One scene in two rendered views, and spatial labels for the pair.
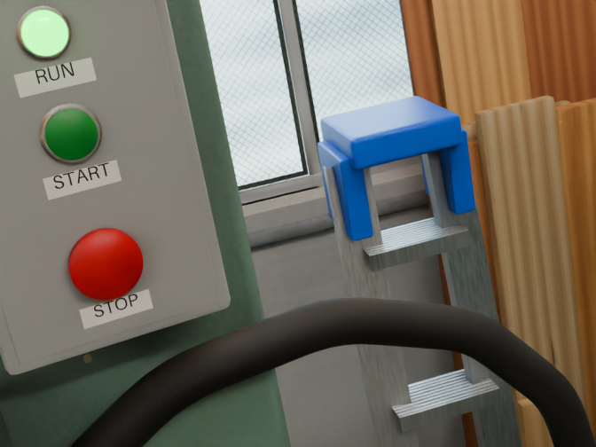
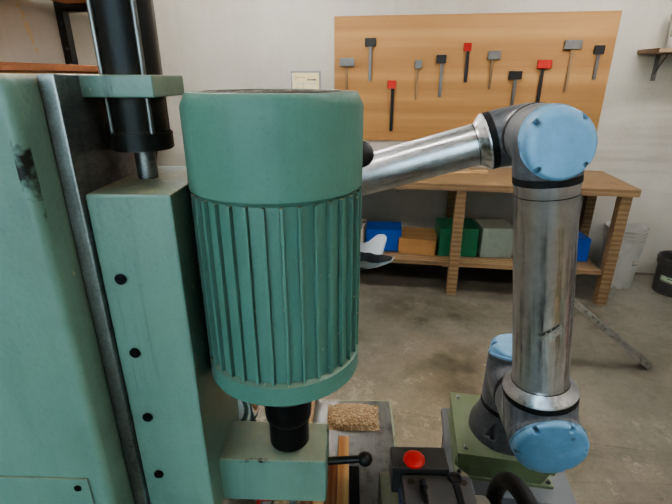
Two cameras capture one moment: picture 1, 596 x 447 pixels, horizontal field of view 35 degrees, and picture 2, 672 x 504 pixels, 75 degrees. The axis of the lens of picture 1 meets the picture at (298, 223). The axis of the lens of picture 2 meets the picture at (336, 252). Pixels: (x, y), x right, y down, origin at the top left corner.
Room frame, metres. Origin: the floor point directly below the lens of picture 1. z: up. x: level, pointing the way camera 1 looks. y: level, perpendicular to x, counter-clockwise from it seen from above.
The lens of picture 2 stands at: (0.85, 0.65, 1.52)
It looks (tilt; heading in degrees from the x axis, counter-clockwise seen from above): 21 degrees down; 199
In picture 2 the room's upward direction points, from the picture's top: straight up
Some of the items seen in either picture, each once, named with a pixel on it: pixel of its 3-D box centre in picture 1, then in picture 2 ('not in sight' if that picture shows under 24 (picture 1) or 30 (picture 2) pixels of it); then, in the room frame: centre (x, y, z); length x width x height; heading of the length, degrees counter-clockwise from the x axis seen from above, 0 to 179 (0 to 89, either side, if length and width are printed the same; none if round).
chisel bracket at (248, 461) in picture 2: not in sight; (276, 462); (0.44, 0.42, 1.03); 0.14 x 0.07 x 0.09; 107
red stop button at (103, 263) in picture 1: (105, 263); not in sight; (0.36, 0.08, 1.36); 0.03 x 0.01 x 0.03; 107
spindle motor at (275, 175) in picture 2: not in sight; (280, 241); (0.44, 0.44, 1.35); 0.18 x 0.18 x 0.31
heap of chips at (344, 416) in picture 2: not in sight; (353, 413); (0.19, 0.45, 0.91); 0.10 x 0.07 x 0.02; 107
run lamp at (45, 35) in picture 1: (44, 33); not in sight; (0.37, 0.08, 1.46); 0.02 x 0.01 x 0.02; 107
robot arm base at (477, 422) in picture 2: not in sight; (507, 414); (-0.20, 0.77, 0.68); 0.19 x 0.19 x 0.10
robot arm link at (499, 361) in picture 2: not in sight; (517, 373); (-0.19, 0.78, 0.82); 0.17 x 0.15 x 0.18; 14
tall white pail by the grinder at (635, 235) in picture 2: not in sight; (619, 254); (-2.90, 1.69, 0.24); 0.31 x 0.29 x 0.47; 100
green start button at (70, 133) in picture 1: (71, 134); not in sight; (0.37, 0.08, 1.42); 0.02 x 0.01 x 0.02; 107
